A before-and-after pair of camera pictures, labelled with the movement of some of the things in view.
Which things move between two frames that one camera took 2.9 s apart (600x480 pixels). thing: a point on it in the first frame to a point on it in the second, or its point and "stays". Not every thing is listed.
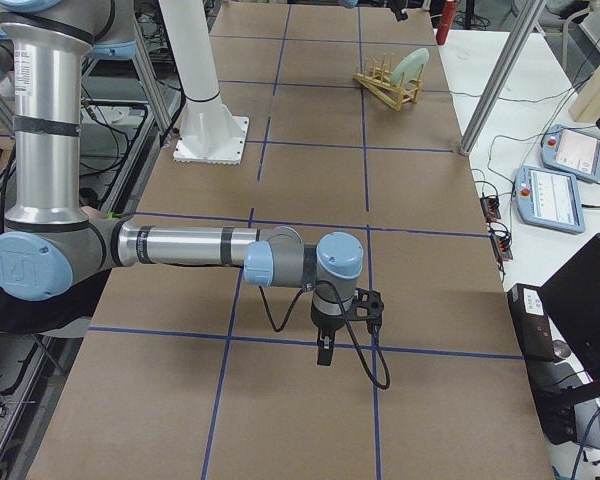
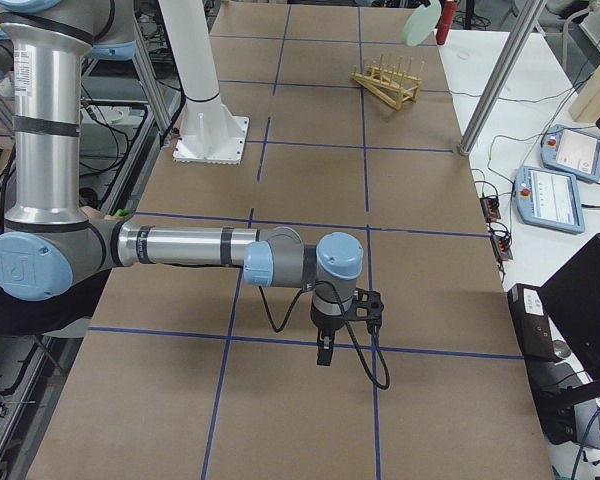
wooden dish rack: (378, 79) stays
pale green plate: (409, 65) to (421, 22)
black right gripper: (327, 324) stays
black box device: (532, 322) stays
